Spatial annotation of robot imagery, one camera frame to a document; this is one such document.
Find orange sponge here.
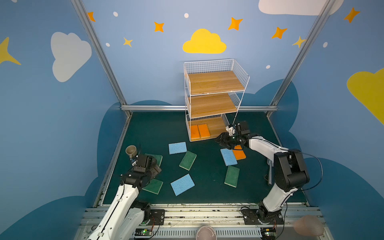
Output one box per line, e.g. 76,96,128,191
198,124,211,139
190,125,200,141
232,145,246,161

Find green sponge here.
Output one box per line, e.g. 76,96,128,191
225,166,240,188
142,179,164,195
146,154,163,167
179,151,197,171

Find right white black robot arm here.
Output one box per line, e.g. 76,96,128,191
215,121,310,217

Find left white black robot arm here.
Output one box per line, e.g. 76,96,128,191
87,155,161,240

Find blue sponge near shelf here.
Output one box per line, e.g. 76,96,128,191
169,142,187,155

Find beige ceramic mug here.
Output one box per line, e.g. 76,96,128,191
125,145,138,160

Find blue sponge right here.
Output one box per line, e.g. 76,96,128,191
220,149,238,166

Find silver metal scoop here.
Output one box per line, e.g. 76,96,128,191
267,159,274,186

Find blue sponge front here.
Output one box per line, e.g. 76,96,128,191
171,174,195,196

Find left green circuit board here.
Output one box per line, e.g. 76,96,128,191
134,229,153,238

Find green circuit board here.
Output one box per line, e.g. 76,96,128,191
260,228,277,240
134,229,153,238

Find pink bowl front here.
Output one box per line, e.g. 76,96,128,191
196,226,217,240

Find right green circuit board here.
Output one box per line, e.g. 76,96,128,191
260,228,277,240

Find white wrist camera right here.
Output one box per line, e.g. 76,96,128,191
226,126,236,136

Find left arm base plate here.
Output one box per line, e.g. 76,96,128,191
141,209,165,226

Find white wire wooden shelf rack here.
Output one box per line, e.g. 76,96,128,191
183,59,250,142

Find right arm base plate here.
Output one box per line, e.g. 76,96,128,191
240,208,284,225

